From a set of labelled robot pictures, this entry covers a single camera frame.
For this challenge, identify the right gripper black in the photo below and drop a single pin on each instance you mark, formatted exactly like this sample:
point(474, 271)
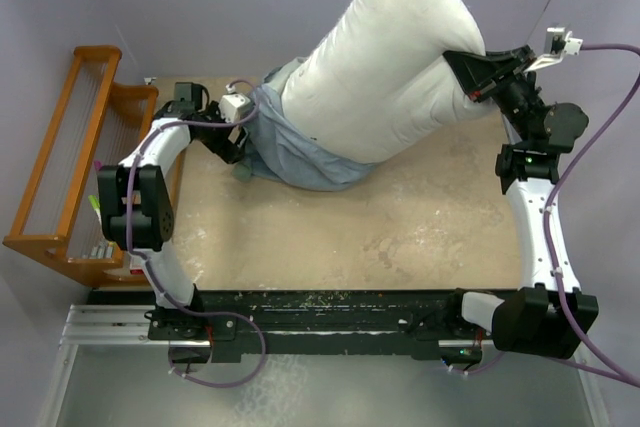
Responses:
point(476, 72)

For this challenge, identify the orange wooden rack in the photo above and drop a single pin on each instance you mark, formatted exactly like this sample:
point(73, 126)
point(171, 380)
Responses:
point(96, 120)

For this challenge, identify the white pillow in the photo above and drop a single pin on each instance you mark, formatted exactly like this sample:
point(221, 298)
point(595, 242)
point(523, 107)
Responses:
point(378, 81)

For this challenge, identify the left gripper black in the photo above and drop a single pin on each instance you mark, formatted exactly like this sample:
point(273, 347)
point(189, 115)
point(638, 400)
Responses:
point(228, 151)

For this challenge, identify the patchwork green beige pillowcase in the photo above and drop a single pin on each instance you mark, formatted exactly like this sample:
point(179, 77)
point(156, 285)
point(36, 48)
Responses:
point(276, 150)

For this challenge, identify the green capped marker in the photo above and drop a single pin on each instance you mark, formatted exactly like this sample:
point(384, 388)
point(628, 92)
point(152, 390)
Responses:
point(95, 205)

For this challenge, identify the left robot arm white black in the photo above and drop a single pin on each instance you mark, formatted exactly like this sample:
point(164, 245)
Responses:
point(135, 207)

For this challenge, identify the red white small box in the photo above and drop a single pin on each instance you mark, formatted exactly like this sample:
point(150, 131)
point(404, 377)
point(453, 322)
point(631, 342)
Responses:
point(136, 265)

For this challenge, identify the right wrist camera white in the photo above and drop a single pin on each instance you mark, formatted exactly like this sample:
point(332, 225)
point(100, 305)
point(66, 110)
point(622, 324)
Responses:
point(559, 43)

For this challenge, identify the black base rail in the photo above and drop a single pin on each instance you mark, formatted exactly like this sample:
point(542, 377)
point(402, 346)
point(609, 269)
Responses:
point(420, 324)

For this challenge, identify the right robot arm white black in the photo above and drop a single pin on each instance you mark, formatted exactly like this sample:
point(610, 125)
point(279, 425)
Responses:
point(549, 311)

